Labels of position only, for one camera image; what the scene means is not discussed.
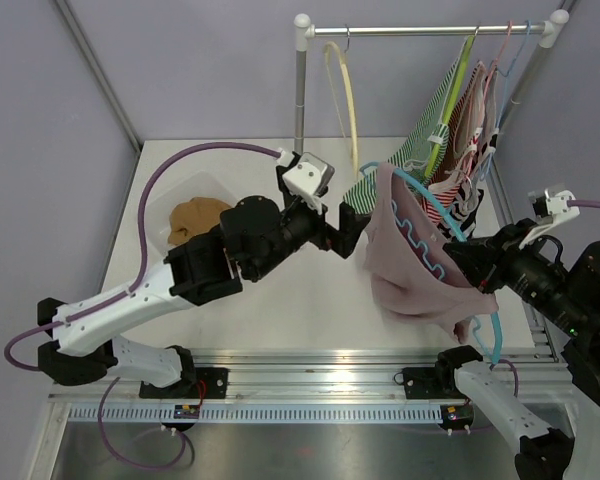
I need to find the green striped tank top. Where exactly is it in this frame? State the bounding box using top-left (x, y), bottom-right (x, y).
top-left (343, 40), bottom-right (465, 214)

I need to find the pink tank top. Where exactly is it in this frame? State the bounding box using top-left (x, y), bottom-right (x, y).
top-left (362, 164), bottom-right (501, 345)

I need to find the cream hanger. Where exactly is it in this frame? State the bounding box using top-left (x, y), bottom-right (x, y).
top-left (322, 41), bottom-right (360, 178)

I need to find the brown tank top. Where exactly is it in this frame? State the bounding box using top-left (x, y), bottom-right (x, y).
top-left (168, 197), bottom-right (231, 246)

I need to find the pink hanger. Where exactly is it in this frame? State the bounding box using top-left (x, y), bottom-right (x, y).
top-left (482, 21), bottom-right (513, 135)

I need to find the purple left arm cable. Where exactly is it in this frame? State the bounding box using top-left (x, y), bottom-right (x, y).
top-left (3, 141), bottom-right (286, 372)

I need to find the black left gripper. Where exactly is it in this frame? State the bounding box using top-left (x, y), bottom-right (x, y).
top-left (248, 188), bottom-right (369, 281)

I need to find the red striped tank top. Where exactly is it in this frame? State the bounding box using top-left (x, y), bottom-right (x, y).
top-left (428, 61), bottom-right (487, 236)

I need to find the metal clothes rack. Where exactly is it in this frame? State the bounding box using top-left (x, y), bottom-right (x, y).
top-left (293, 9), bottom-right (570, 153)

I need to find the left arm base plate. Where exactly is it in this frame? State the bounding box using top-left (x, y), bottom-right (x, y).
top-left (139, 367), bottom-right (229, 400)

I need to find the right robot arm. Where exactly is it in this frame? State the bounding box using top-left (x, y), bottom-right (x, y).
top-left (433, 219), bottom-right (600, 479)

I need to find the light blue thin hanger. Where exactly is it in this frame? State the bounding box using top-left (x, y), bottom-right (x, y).
top-left (477, 20), bottom-right (532, 181)

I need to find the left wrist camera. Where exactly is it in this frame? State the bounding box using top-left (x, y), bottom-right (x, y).
top-left (276, 148), bottom-right (335, 214)

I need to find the black white striped tank top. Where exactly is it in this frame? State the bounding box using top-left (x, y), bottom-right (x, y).
top-left (434, 74), bottom-right (501, 241)

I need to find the green hanger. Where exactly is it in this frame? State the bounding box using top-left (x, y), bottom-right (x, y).
top-left (424, 26), bottom-right (480, 179)

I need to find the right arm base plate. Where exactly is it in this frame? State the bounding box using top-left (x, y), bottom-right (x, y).
top-left (393, 366), bottom-right (467, 401)

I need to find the white slotted cable duct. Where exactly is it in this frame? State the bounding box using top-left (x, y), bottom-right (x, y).
top-left (69, 403), bottom-right (442, 424)

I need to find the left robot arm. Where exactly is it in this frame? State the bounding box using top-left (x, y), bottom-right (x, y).
top-left (37, 196), bottom-right (370, 398)

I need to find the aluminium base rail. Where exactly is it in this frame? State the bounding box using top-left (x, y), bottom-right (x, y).
top-left (50, 348), bottom-right (573, 404)

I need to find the white plastic basket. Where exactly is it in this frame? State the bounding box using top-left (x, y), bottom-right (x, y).
top-left (145, 171), bottom-right (237, 264)

